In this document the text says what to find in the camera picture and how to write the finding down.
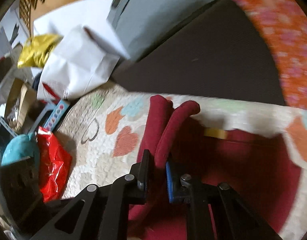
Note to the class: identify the brown cardboard box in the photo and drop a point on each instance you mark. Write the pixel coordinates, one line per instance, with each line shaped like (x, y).
(18, 92)

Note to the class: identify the quilted heart print blanket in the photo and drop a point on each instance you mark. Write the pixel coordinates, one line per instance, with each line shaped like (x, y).
(98, 160)

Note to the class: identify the light blue printed box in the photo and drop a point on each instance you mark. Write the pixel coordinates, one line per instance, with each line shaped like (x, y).
(56, 112)

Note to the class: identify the grey cushion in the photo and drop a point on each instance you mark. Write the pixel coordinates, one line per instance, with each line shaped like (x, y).
(156, 17)

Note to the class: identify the dark brown mattress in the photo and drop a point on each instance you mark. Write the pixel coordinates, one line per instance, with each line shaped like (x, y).
(206, 55)

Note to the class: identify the yellow foil bag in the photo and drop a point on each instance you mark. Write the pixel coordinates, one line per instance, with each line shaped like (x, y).
(36, 50)

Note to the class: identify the white paper sheet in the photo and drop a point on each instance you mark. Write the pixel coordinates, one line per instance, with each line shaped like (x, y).
(68, 17)

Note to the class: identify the white paper bag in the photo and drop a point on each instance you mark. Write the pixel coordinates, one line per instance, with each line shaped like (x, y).
(73, 65)

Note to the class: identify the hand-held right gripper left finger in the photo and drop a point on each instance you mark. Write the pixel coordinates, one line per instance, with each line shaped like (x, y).
(143, 170)

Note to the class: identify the maroon knit garment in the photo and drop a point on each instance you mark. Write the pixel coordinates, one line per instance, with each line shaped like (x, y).
(243, 160)

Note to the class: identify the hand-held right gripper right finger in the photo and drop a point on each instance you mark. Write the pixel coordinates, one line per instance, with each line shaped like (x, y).
(169, 183)

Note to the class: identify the red plastic bag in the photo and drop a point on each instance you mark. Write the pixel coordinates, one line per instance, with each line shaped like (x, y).
(52, 160)

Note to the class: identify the orange floral cloth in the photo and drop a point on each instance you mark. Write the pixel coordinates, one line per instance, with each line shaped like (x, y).
(281, 30)

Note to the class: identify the teal soft toy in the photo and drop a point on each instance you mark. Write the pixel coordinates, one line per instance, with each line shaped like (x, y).
(18, 150)

